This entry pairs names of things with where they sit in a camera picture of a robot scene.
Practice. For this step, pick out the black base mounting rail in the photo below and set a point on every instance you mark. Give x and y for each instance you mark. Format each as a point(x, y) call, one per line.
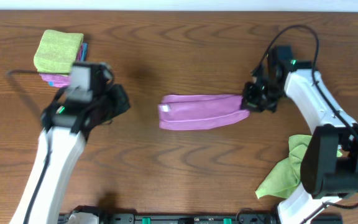
point(87, 214)

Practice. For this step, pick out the crumpled green microfiber cloth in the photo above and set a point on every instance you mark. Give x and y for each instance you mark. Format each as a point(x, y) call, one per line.
point(285, 177)

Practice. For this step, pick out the purple microfiber cloth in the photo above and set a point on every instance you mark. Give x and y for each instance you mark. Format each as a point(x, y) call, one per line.
point(200, 112)

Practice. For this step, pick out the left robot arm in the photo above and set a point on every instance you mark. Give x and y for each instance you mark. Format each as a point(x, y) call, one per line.
point(66, 126)

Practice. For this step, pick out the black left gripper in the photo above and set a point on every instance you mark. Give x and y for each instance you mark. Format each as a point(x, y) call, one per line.
point(115, 99)

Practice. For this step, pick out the folded purple cloth in stack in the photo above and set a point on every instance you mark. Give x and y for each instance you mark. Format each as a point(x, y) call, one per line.
point(56, 79)

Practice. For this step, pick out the folded green cloth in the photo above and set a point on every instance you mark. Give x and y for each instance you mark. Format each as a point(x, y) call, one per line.
point(57, 51)

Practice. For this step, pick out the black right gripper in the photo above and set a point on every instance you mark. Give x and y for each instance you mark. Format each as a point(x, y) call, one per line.
point(250, 102)

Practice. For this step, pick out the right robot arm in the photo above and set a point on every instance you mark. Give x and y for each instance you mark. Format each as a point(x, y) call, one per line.
point(329, 169)

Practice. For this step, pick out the folded blue cloth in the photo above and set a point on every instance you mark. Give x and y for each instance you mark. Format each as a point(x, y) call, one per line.
point(84, 49)

